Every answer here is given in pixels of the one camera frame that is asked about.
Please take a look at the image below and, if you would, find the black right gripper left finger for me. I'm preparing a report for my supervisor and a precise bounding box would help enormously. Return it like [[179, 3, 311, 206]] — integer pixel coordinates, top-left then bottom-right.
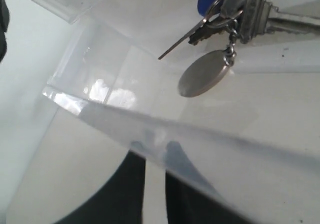
[[59, 151, 146, 224]]

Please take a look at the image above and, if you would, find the white plastic drawer cabinet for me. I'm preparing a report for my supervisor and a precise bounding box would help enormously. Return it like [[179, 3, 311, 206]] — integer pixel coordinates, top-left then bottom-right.
[[0, 0, 96, 179]]

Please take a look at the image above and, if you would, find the bunch of keys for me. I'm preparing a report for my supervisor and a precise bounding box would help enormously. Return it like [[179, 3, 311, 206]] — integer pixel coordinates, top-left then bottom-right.
[[159, 0, 320, 98]]

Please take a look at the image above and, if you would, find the clear wide drawer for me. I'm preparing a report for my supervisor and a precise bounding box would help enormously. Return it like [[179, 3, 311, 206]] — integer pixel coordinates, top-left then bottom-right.
[[4, 0, 320, 224]]

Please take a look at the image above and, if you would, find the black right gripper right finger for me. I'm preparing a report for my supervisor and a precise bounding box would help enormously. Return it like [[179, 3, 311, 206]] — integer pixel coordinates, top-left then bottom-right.
[[163, 140, 253, 224]]

